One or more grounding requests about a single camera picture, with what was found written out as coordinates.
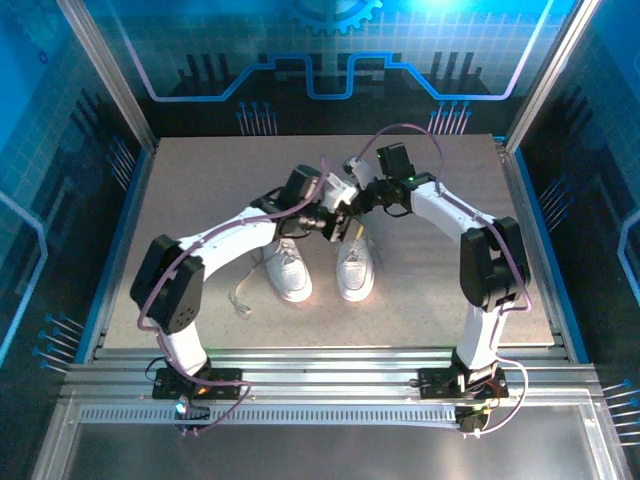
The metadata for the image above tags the white sneaker with grey lining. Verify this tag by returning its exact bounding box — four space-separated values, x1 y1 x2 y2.
262 237 314 304
335 234 376 303

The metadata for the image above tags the black connector module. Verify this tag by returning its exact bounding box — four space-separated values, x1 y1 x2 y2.
455 405 490 439
173 394 211 437

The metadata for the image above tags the steel front plate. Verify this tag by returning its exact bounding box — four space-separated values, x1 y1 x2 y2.
34 399 631 480

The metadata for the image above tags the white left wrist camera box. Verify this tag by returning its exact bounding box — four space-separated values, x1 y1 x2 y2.
319 172 359 209

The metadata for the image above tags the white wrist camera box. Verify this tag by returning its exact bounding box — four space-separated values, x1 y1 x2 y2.
342 154 375 189
319 172 359 209

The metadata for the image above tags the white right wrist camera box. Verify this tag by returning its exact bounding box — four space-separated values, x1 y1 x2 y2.
342 154 375 189

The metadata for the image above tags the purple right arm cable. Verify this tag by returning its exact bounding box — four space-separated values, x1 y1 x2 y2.
349 123 532 439

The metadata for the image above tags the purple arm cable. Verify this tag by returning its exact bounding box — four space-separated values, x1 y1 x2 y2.
349 123 532 439
137 155 331 437

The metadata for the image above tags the aluminium side rail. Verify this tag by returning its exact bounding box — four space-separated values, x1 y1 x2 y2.
492 137 571 351

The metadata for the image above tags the aluminium front rail frame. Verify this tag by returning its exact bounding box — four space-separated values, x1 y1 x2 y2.
59 346 601 401

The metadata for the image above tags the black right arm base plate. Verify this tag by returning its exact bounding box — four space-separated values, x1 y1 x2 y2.
417 367 510 401

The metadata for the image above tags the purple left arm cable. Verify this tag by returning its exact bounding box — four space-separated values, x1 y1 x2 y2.
137 155 331 437

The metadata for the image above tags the slotted grey cable duct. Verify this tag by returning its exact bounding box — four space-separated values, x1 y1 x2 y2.
79 405 460 427

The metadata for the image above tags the aluminium corner post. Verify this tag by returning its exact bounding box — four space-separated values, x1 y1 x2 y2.
502 0 601 154
54 0 160 154

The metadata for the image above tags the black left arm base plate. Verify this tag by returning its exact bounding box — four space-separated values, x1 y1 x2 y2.
152 367 244 401

